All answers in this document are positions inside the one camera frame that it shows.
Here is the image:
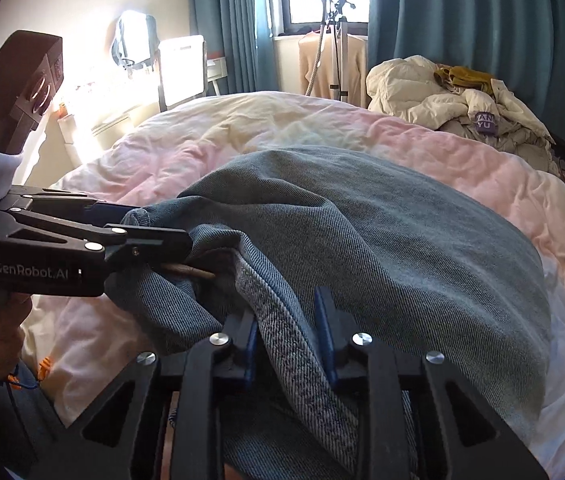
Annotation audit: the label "blue denim pants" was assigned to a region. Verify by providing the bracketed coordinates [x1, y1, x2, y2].
[105, 146, 554, 480]

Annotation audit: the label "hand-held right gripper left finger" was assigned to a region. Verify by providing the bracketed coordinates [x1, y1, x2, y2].
[30, 307, 262, 480]

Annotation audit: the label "narrow teal curtain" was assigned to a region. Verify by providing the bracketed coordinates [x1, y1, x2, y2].
[189, 0, 284, 97]

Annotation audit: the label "vanity mirror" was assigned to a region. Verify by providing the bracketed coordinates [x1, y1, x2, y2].
[110, 9, 160, 74]

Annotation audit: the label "white dressing table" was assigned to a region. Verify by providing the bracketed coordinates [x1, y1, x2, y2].
[56, 70, 164, 172]

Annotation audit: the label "mustard yellow garment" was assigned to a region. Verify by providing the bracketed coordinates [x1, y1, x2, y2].
[433, 64, 496, 93]

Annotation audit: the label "pastel pink blue duvet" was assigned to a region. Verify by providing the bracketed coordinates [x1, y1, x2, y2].
[20, 91, 565, 480]

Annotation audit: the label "beige hanging sweater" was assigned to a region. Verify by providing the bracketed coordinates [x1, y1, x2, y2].
[297, 30, 368, 107]

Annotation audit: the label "white chair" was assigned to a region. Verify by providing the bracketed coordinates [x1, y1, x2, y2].
[156, 34, 209, 114]

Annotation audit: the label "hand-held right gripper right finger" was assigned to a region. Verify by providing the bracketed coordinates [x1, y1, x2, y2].
[312, 287, 549, 480]

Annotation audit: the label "grey garment with purple label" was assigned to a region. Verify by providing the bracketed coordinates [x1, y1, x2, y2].
[441, 87, 559, 172]

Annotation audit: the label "pile of cream clothes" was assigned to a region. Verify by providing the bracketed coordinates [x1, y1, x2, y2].
[365, 55, 556, 161]

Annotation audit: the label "garment steamer stand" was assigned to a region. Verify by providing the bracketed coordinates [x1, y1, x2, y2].
[303, 0, 359, 104]

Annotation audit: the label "orange and blue cord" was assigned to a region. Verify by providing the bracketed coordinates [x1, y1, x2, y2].
[6, 356, 54, 392]

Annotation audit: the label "wide teal curtain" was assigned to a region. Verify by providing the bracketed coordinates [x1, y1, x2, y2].
[366, 0, 565, 127]

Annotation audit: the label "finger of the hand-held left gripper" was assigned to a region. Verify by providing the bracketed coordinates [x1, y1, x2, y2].
[0, 207, 194, 267]
[6, 186, 136, 227]

